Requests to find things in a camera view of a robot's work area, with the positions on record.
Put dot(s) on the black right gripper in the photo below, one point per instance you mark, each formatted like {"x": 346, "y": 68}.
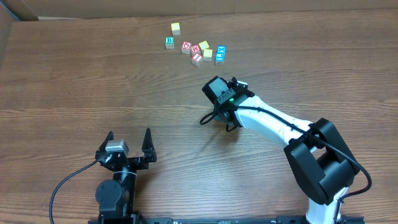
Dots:
{"x": 219, "y": 115}

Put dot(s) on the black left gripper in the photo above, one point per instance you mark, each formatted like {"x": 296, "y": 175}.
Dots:
{"x": 141, "y": 162}

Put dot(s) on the yellow wooden block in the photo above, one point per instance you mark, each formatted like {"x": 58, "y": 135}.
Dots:
{"x": 207, "y": 54}
{"x": 203, "y": 45}
{"x": 175, "y": 28}

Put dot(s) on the red M wooden block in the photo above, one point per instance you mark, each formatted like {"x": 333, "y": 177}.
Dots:
{"x": 195, "y": 49}

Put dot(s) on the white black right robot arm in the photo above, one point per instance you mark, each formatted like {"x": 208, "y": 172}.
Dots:
{"x": 322, "y": 163}

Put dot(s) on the red I wooden block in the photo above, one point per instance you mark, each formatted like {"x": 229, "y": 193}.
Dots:
{"x": 197, "y": 60}

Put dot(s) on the red O wooden block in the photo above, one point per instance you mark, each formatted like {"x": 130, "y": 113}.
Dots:
{"x": 185, "y": 48}

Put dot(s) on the green B wooden block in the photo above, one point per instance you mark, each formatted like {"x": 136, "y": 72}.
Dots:
{"x": 169, "y": 42}

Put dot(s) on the yellow top wooden block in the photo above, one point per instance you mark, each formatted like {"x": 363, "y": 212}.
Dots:
{"x": 175, "y": 28}

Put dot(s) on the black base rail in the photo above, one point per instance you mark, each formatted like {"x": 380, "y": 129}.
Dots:
{"x": 278, "y": 220}

